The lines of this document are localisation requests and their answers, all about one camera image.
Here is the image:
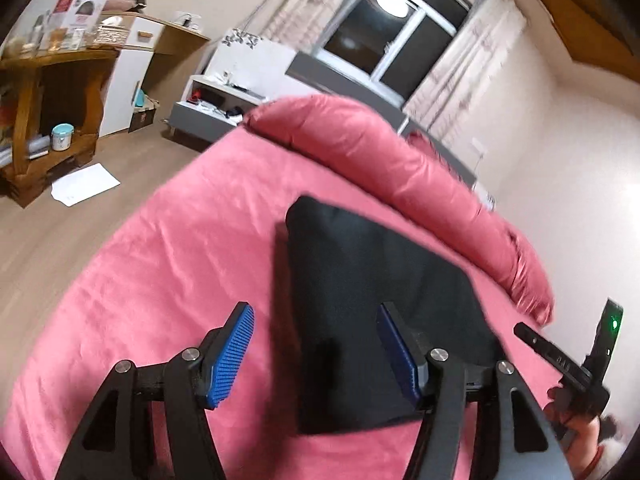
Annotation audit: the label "black pants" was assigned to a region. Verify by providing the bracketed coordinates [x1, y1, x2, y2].
[272, 195, 506, 437]

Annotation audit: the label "pink bed sheet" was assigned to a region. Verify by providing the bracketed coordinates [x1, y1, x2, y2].
[0, 125, 576, 480]

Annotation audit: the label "white wooden desk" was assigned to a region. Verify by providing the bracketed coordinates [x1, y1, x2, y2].
[97, 12, 211, 138]

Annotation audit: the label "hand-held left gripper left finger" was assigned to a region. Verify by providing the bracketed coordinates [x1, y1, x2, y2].
[54, 301, 256, 480]

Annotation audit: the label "window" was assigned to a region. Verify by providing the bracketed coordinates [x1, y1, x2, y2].
[322, 0, 473, 101]

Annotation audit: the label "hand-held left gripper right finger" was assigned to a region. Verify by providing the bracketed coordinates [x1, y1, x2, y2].
[376, 301, 576, 480]

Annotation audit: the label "wooden side table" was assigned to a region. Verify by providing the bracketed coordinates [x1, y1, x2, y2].
[0, 47, 118, 208]

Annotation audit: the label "dark cardboard box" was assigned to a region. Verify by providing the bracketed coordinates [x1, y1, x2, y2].
[128, 99, 160, 134]

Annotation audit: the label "white red appliance box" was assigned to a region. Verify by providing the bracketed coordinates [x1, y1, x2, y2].
[50, 0, 118, 51]

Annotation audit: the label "white board with flower print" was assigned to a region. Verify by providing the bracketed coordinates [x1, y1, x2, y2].
[202, 30, 298, 98]

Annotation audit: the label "long red pillow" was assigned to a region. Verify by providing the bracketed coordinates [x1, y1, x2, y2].
[242, 95, 555, 326]

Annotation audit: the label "white paper sheet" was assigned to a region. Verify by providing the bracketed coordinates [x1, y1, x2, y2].
[50, 162, 122, 207]

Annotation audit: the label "grey headboard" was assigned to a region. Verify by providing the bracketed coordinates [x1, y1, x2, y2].
[285, 52, 478, 191]

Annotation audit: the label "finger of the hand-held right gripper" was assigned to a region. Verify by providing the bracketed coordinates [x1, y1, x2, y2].
[514, 322, 584, 379]

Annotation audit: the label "person's right forearm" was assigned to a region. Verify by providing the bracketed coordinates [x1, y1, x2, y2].
[580, 412, 638, 480]

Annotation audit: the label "floral curtain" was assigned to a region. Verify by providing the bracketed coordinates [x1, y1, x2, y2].
[260, 0, 391, 56]
[402, 0, 528, 148]

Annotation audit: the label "wooden wardrobe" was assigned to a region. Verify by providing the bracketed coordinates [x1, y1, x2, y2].
[507, 0, 640, 83]

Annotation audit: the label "person's right hand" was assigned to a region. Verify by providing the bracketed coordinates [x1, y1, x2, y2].
[544, 385, 603, 478]

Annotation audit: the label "wicker basket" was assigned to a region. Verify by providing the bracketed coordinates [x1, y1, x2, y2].
[95, 16, 131, 47]

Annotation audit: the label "grey nightstand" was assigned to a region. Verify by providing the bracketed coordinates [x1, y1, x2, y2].
[167, 75, 271, 153]

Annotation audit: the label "teal tin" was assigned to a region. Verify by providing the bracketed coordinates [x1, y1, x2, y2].
[51, 123, 76, 152]

